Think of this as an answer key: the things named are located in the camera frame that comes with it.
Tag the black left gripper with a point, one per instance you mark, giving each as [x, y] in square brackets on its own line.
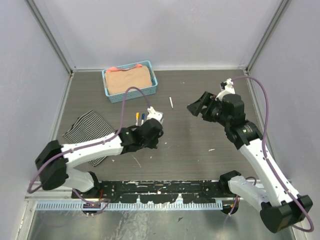
[153, 145]

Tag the white pen blue end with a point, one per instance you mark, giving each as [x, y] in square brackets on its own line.
[142, 119]

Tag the slotted cable duct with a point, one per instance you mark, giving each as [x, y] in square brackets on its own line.
[80, 205]

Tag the white pen black tip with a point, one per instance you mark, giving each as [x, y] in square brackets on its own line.
[171, 102]

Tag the peach folded cloth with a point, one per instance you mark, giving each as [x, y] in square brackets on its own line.
[118, 80]

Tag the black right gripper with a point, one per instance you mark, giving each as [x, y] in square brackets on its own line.
[207, 99]

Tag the white pen yellow end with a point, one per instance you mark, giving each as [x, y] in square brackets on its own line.
[137, 118]

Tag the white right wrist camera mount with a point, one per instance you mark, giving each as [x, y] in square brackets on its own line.
[226, 88]

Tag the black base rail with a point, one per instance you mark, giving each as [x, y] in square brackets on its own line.
[157, 192]

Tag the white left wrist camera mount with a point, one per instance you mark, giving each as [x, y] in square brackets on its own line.
[154, 114]

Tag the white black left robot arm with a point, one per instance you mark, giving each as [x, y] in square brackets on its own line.
[57, 163]

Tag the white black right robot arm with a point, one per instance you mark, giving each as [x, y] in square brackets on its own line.
[279, 204]

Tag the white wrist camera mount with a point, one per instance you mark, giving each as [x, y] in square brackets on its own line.
[226, 88]
[154, 114]

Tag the blue plastic basket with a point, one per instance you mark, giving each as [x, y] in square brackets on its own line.
[146, 91]

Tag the black white striped cloth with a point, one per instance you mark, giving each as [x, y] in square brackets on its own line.
[87, 127]

